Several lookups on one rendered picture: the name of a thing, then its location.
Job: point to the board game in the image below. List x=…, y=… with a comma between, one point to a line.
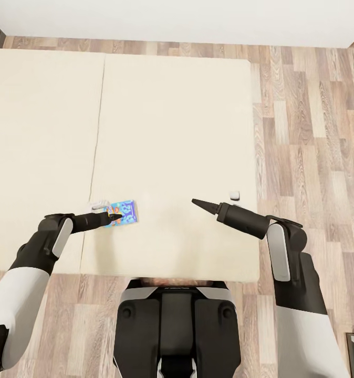
x=126, y=208

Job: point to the robot trunk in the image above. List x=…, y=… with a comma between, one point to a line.
x=176, y=374

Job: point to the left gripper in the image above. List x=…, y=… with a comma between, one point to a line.
x=96, y=220

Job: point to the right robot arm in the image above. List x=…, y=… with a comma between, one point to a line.
x=307, y=347

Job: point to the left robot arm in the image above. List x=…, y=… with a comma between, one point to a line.
x=24, y=284

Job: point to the bed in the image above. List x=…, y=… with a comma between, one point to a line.
x=76, y=127

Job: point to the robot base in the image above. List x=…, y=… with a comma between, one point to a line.
x=176, y=323

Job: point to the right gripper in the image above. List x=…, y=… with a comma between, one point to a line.
x=231, y=215

